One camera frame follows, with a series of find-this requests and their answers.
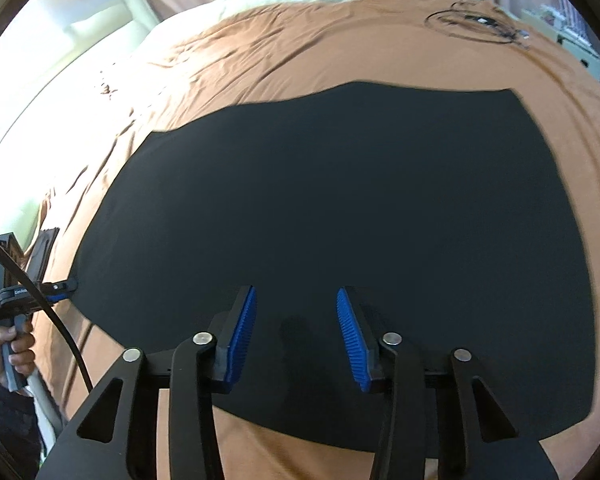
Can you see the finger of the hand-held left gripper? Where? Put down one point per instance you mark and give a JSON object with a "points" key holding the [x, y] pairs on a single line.
{"points": [[60, 286], [55, 298]]}

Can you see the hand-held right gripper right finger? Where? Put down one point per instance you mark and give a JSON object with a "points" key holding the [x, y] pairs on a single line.
{"points": [[352, 335]]}

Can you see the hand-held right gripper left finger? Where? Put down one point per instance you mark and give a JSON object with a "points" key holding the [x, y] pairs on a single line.
{"points": [[242, 330]]}

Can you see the black T-shirt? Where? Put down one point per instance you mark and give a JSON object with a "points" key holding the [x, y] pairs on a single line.
{"points": [[330, 185]]}

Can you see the person's left forearm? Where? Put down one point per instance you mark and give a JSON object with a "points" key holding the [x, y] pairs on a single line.
{"points": [[5, 425]]}

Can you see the person's left hand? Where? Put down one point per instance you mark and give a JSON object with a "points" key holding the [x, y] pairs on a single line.
{"points": [[22, 357]]}

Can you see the brown blanket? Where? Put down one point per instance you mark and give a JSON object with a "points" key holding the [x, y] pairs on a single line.
{"points": [[280, 60]]}

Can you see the white padded headboard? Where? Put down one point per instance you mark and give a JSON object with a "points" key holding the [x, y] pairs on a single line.
{"points": [[105, 15]]}

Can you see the white nightstand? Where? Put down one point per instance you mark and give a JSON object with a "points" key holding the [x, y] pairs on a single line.
{"points": [[585, 55]]}

